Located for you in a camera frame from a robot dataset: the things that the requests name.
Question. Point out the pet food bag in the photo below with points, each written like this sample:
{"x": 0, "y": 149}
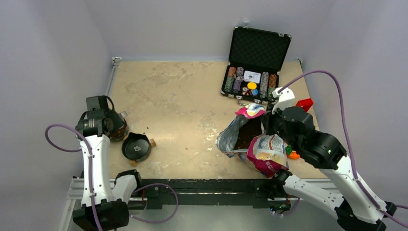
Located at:
{"x": 246, "y": 138}

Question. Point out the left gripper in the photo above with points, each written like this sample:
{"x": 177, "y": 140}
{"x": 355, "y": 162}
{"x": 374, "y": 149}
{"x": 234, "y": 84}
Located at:
{"x": 113, "y": 114}

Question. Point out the orange curved toy track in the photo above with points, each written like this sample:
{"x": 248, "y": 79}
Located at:
{"x": 291, "y": 154}

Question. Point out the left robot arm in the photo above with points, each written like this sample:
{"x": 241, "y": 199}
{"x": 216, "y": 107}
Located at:
{"x": 104, "y": 207}

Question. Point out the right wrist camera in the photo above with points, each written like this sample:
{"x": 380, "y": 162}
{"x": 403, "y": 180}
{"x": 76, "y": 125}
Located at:
{"x": 284, "y": 98}

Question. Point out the black pet bowl paw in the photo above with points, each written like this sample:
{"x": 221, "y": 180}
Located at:
{"x": 137, "y": 147}

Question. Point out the clear plastic scoop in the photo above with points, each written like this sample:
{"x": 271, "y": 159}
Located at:
{"x": 123, "y": 114}

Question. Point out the black pet bowl fish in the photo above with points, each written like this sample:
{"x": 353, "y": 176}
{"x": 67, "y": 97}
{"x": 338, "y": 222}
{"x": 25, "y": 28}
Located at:
{"x": 120, "y": 134}

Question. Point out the yellow poker chip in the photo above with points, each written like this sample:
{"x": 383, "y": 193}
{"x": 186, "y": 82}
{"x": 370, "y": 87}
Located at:
{"x": 252, "y": 85}

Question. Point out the black poker chip case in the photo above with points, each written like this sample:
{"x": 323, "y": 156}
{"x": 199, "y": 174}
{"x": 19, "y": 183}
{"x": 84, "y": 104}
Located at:
{"x": 257, "y": 51}

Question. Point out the red toy block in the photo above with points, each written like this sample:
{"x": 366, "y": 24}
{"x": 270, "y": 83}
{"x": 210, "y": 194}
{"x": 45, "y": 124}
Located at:
{"x": 306, "y": 104}

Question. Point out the white card deck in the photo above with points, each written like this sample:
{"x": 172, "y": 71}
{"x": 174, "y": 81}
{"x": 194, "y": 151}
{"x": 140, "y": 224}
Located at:
{"x": 250, "y": 76}

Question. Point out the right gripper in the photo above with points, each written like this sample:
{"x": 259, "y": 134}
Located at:
{"x": 268, "y": 119}

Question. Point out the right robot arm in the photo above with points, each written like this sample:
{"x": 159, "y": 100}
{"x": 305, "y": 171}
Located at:
{"x": 356, "y": 207}

